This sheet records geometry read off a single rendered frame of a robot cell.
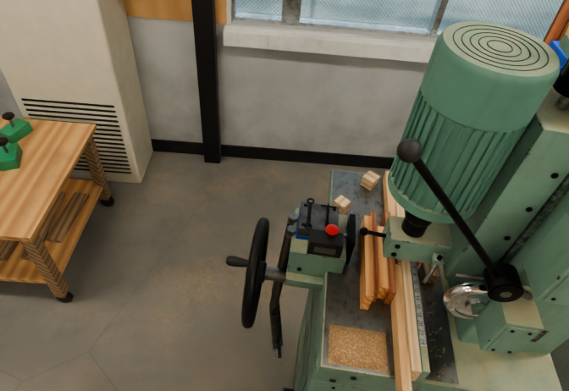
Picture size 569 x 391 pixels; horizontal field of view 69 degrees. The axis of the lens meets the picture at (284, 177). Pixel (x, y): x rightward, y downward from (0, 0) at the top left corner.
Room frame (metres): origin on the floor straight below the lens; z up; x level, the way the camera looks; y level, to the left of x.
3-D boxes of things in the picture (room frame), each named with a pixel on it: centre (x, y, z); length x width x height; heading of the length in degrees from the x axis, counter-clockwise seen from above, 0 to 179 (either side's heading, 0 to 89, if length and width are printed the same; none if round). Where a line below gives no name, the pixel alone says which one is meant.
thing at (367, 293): (0.59, -0.22, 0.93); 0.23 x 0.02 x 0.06; 177
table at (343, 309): (0.64, -0.19, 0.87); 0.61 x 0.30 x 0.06; 177
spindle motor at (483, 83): (0.59, -0.29, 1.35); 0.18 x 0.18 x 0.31
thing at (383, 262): (0.60, -0.26, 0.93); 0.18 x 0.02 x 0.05; 177
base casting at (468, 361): (0.58, -0.41, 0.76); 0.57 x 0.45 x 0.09; 87
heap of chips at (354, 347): (0.39, -0.20, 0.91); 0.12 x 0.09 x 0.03; 87
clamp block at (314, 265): (0.64, -0.10, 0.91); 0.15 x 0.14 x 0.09; 177
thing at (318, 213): (0.63, -0.10, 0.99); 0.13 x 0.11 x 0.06; 177
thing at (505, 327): (0.42, -0.47, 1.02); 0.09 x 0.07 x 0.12; 177
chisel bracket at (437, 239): (0.59, -0.31, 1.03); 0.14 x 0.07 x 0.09; 87
